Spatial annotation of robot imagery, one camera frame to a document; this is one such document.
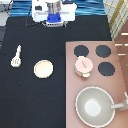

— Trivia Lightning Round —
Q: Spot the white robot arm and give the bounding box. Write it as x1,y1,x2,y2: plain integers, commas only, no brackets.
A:
32,0,77,23

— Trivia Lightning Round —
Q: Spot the grey toy faucet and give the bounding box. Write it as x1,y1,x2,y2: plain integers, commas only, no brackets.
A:
111,93,128,111

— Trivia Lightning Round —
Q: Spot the blue white robot base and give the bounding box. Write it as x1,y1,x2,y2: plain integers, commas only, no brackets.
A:
46,13,63,27

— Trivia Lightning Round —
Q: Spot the pink pot lid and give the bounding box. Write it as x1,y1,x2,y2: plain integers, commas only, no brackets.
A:
75,56,93,73

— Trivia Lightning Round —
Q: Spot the black burner rear right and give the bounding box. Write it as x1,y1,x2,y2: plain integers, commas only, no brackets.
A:
96,45,111,58

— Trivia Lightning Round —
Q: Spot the cream slotted spatula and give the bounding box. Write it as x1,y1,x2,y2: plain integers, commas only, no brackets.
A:
11,46,21,67

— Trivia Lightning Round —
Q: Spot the black burner front right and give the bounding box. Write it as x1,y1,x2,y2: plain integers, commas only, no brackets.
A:
98,62,115,76

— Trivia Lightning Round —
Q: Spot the cream round plate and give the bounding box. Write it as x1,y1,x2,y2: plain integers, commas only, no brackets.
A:
34,60,54,78

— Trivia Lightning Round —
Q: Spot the pink toy pot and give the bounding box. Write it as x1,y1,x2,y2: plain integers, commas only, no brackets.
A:
75,56,93,77

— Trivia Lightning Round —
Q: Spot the pink toy stove top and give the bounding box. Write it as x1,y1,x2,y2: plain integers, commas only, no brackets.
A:
66,41,128,128

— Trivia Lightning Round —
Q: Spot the black burner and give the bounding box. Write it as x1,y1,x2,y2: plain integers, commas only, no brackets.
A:
98,62,115,76
74,45,89,57
96,45,111,58

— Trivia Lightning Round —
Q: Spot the black burner rear left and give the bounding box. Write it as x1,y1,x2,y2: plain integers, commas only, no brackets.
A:
74,45,89,57

